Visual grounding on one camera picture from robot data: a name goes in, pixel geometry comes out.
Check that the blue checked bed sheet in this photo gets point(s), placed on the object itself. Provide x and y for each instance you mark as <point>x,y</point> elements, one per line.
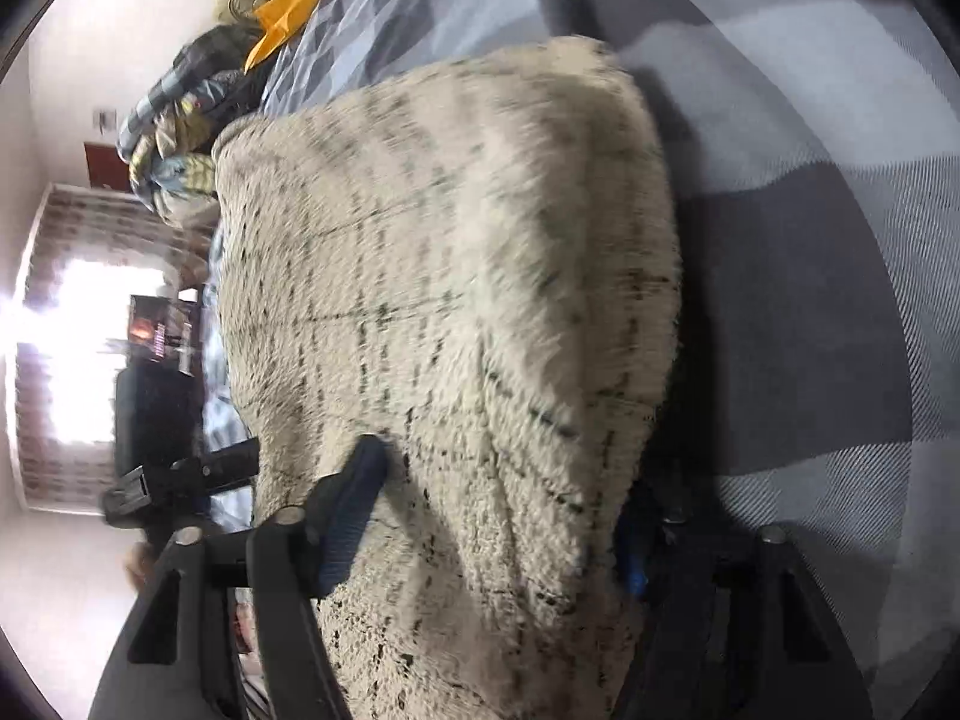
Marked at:
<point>787,240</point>

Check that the wall switch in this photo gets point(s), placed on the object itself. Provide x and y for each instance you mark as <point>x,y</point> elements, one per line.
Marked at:
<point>105,120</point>

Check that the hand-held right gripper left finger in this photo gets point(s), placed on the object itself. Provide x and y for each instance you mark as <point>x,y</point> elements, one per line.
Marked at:
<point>352,510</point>

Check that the person's left hand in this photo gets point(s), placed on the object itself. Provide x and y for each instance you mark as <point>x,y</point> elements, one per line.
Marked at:
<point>141,566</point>

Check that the cream checked fleece jacket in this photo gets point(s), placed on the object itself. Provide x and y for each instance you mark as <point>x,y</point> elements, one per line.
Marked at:
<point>450,360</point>

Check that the black chair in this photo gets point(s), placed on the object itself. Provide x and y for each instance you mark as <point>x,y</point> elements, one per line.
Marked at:
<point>154,412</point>

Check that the dark printed poster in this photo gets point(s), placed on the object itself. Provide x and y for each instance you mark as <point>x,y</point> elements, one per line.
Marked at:
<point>161,330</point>

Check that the red wooden door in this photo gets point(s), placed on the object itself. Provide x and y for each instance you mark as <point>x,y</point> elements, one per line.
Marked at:
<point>101,165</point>

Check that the patterned window curtain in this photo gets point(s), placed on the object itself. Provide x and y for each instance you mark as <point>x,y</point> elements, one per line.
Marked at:
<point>45,255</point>

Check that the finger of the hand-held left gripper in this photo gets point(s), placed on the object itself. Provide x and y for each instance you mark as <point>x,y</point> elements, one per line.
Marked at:
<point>231,463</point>

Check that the pile of crumpled clothes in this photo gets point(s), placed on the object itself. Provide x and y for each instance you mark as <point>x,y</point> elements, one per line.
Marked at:
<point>187,127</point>

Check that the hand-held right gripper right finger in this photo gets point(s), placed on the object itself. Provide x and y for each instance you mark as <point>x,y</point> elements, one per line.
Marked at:
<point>634,551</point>

